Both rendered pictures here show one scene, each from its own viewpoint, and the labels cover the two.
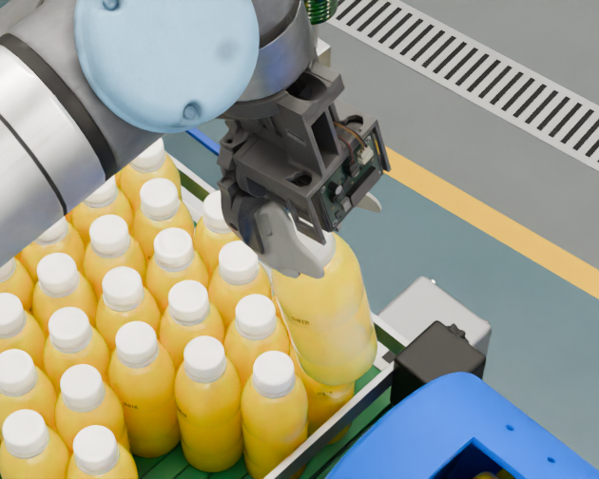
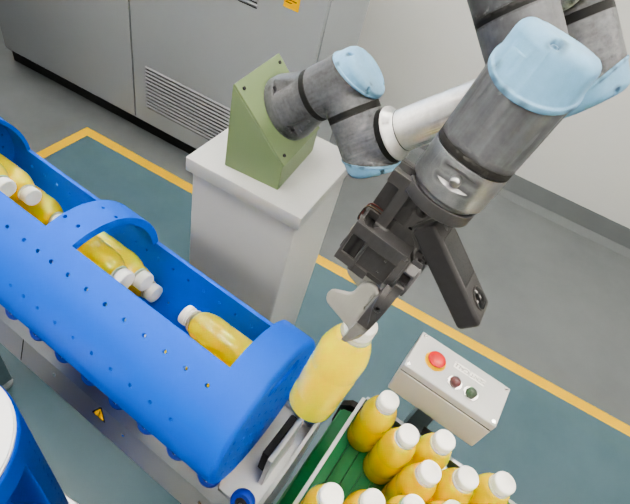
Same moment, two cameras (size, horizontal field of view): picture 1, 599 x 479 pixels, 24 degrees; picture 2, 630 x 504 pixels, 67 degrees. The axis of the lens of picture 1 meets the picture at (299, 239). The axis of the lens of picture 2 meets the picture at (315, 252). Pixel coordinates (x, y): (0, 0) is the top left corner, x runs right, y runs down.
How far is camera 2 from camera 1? 0.97 m
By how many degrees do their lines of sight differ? 80
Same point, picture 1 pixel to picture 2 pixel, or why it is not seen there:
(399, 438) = (270, 359)
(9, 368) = (469, 474)
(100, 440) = (407, 435)
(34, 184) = not seen: outside the picture
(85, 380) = (429, 471)
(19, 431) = (446, 436)
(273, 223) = not seen: hidden behind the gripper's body
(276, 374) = (329, 489)
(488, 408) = (219, 397)
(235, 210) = not seen: hidden behind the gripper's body
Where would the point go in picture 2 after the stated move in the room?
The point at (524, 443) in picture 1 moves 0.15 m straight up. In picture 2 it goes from (200, 374) to (205, 316)
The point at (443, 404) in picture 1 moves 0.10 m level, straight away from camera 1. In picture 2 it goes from (246, 386) to (237, 456)
